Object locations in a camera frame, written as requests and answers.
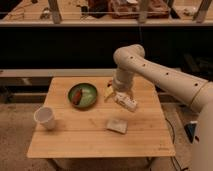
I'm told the beige sponge block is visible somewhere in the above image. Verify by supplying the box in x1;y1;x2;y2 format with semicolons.
106;119;128;134

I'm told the long wooden bench shelf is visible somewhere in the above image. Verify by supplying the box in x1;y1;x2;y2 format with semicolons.
0;68;115;78

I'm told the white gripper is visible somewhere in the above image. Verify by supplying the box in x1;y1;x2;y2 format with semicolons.
104;77;134;100

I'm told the dark brown snack bar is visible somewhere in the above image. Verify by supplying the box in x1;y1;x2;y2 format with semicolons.
107;80;113;87

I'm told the black floor cable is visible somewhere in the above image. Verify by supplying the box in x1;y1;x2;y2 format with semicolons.
164;116;188;171

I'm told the wooden folding table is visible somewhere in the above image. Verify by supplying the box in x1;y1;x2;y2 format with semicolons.
27;77;175;159

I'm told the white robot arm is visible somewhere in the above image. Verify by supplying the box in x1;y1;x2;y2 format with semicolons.
112;44;213;171

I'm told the black box on floor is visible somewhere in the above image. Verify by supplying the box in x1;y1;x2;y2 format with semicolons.
184;123;196;142

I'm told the brown sausage on plate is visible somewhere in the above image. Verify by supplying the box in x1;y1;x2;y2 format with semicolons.
72;89;82;105

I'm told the white paper cup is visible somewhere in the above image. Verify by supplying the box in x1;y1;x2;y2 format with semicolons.
34;107;55;130

